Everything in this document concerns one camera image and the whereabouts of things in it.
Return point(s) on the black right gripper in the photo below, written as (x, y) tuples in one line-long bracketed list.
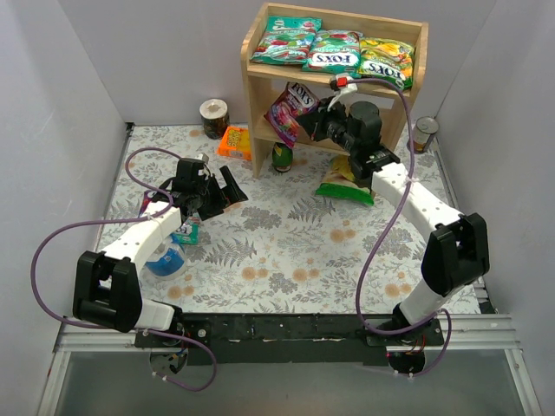
[(321, 122)]

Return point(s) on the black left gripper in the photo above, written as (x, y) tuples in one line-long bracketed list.
[(215, 194)]

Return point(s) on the purple fox's candy bag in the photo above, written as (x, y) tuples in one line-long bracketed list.
[(296, 100), (149, 198)]

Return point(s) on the teal Fox's candy bag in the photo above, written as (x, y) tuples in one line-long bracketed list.
[(287, 40), (335, 51)]

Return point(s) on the yellow green Fox's candy bag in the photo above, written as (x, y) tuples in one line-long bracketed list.
[(387, 59)]

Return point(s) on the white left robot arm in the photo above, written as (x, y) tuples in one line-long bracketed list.
[(107, 290)]

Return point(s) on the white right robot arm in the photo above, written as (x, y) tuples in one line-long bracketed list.
[(457, 251)]

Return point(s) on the orange candy box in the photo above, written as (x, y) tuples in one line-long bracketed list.
[(235, 143)]

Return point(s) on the green glass bottle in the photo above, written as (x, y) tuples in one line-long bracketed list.
[(282, 157)]

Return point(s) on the green cassava chips bag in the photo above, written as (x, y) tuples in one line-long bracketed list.
[(339, 182)]

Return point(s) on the dark tape roll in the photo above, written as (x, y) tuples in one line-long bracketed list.
[(215, 118)]

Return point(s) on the metal tin can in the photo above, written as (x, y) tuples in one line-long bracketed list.
[(425, 129)]

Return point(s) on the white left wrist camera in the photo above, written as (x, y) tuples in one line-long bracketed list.
[(202, 159)]

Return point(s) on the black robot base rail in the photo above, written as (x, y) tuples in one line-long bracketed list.
[(297, 338)]

